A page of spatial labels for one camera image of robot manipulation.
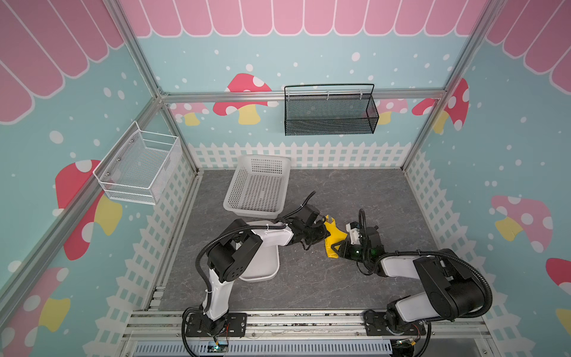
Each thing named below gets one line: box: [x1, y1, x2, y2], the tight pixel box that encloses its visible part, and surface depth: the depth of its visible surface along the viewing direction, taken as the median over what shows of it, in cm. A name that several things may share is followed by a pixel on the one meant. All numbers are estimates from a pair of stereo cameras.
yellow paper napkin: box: [323, 214, 348, 259], surface depth 94 cm
